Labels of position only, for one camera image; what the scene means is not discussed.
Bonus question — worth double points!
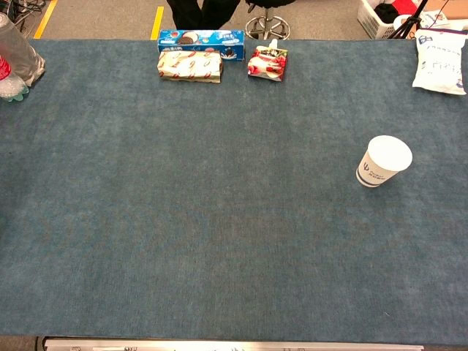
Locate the white paper cup blue logo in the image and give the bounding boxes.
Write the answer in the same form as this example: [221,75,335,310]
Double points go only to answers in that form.
[355,135,414,189]

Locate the blue felt table mat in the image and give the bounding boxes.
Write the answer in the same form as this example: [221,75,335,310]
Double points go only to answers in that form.
[0,38,468,347]

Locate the red fruit jelly pouch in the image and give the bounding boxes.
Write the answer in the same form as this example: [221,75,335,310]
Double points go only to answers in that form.
[246,39,290,83]

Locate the cream red-print wrapped snack pack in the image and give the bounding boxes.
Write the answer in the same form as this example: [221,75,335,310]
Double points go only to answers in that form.
[156,50,224,84]

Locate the blue Oreo cookie box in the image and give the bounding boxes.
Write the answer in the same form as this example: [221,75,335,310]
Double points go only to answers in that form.
[157,29,245,62]

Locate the chrome stool base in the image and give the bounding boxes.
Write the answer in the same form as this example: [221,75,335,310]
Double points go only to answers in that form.
[244,0,298,41]

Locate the person's black trousers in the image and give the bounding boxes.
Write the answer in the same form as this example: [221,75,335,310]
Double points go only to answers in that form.
[166,0,242,31]

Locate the yellow floor tape strip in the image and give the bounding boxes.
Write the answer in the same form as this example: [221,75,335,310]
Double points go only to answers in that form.
[33,0,59,39]
[150,6,165,41]

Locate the white plastic basket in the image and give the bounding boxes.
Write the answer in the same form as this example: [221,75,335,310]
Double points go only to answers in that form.
[356,0,415,40]

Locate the black tripod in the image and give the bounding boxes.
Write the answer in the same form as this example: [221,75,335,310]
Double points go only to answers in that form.
[387,0,429,39]

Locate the white paper scrap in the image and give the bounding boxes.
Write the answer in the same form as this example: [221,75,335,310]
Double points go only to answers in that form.
[412,28,468,97]

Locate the red label soda bottle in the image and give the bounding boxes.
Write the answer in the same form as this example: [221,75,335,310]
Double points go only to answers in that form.
[0,54,30,103]

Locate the clear plastic bottle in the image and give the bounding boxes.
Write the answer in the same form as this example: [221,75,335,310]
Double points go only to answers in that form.
[0,12,47,87]

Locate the aluminium table edge rail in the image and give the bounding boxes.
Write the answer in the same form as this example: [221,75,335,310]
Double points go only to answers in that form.
[43,337,426,351]

